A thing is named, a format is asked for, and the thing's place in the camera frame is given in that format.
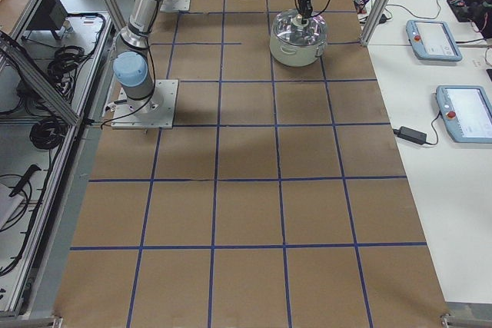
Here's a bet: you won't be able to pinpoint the pale green steel pot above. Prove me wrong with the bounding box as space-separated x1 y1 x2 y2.
270 9 327 67

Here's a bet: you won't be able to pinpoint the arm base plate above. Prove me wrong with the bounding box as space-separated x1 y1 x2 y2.
160 0 191 13
107 79 178 129

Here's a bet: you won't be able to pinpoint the black power brick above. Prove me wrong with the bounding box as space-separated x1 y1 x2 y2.
394 126 427 145

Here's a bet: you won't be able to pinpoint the glass pot lid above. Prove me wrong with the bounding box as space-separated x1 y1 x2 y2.
271 9 327 47

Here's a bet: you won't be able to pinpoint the black monitor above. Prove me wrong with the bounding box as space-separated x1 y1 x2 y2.
26 0 68 41

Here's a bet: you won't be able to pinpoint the lower teach pendant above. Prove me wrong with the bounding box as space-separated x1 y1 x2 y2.
436 85 491 144

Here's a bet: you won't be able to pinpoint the upper teach pendant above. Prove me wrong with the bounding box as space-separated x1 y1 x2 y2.
405 20 462 62

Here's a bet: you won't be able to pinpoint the coiled black cables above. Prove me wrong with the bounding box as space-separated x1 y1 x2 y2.
30 45 88 151

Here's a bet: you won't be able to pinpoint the teach pendant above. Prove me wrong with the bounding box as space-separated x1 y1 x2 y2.
405 20 462 62
436 85 491 144

